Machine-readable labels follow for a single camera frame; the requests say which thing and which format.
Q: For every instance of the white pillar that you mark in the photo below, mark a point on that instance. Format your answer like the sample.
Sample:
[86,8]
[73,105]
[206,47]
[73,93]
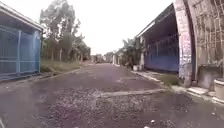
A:
[114,59]

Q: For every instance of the white box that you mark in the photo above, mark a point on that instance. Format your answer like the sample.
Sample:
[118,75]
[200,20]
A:
[136,67]

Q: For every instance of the banana plant bush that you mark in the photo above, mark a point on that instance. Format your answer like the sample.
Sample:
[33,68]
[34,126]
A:
[131,50]

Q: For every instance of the grey asphalt road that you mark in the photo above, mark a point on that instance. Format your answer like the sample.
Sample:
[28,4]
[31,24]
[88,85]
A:
[100,110]

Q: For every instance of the building with blue fence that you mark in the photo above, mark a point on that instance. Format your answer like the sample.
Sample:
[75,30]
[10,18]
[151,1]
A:
[163,56]

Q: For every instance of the grass patch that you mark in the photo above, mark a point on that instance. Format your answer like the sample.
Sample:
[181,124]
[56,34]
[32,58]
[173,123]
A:
[58,66]

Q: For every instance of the grass strip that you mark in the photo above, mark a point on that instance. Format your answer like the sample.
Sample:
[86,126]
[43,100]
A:
[170,80]

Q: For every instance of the group of trees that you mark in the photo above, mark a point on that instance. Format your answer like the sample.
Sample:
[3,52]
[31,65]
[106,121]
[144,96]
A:
[61,30]

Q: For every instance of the broken concrete kerb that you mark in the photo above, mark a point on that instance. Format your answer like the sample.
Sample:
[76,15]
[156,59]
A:
[196,90]

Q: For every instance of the building with blue gate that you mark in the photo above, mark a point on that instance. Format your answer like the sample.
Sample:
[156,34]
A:
[20,53]

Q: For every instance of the grey concrete pot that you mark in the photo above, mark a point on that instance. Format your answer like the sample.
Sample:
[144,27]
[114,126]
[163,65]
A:
[219,90]

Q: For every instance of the grey arched wall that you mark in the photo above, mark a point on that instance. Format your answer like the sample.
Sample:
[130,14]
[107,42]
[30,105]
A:
[185,46]

